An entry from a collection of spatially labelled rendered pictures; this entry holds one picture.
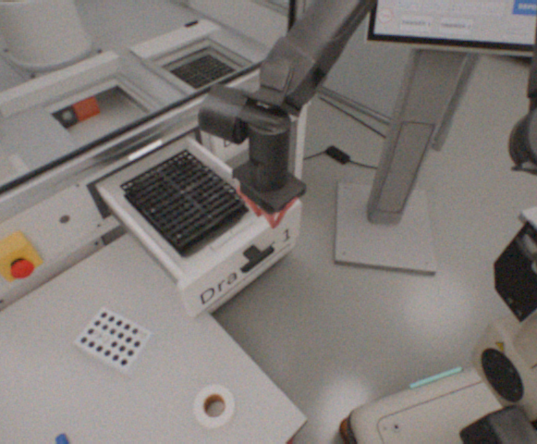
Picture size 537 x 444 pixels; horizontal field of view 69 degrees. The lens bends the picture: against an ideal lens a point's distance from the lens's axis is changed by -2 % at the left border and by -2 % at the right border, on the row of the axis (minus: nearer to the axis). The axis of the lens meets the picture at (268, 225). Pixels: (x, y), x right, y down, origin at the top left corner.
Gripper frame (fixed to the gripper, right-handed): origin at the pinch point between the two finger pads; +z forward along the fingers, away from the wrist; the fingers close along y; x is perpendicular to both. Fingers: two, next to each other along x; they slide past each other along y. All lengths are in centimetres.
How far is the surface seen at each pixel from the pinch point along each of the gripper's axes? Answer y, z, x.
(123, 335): 10.7, 21.7, 27.9
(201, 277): 2.7, 7.9, 12.9
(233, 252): 2.7, 7.1, 5.8
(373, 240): 14, 96, -83
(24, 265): 29.5, 11.4, 34.6
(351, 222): 28, 96, -84
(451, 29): 15, 0, -86
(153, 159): 37.9, 11.4, 0.5
